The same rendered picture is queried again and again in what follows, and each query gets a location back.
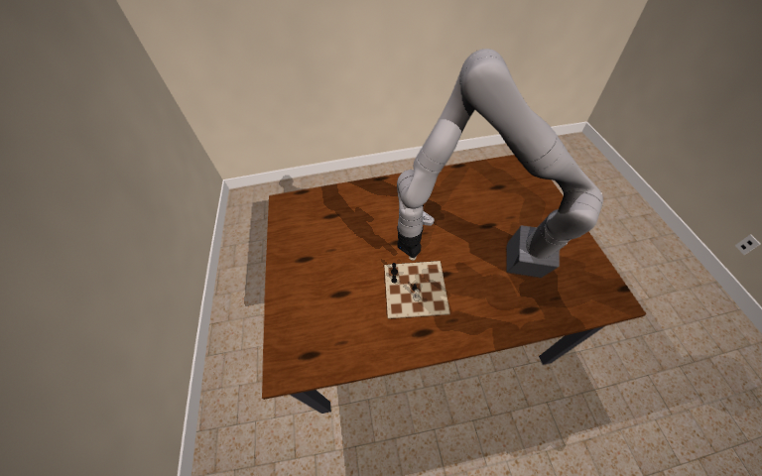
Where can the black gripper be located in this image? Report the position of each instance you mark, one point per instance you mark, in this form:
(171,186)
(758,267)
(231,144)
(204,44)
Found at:
(409,237)

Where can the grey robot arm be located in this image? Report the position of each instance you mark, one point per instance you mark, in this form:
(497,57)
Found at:
(487,86)

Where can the chessboard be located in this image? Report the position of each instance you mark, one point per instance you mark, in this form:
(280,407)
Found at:
(428,276)

